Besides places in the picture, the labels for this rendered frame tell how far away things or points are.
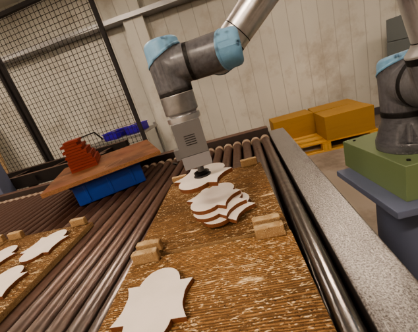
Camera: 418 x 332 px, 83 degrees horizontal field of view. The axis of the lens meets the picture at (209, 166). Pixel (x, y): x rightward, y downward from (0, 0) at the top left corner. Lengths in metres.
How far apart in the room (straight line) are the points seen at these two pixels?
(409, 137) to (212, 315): 0.59
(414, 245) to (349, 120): 2.74
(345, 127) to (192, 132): 3.09
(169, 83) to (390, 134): 0.54
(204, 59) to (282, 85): 3.75
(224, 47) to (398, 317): 0.48
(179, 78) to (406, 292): 0.50
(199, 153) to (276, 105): 3.74
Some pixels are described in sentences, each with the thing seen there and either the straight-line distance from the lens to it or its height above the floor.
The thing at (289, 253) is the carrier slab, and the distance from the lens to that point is 0.47.
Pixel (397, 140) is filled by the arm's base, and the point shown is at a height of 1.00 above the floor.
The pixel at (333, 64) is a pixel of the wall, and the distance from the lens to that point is 4.51.
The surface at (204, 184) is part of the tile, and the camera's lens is 0.52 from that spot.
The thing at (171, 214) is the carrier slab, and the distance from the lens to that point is 0.71.
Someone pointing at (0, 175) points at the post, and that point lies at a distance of 2.27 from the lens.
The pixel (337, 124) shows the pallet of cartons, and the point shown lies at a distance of 3.45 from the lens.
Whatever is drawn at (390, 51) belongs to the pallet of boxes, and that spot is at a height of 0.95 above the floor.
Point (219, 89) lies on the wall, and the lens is 4.06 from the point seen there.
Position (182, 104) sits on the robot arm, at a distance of 0.51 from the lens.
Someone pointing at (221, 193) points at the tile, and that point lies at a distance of 0.62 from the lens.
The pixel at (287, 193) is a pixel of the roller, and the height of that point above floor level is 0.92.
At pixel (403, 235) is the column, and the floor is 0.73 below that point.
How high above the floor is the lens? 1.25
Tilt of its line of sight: 18 degrees down
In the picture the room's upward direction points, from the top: 17 degrees counter-clockwise
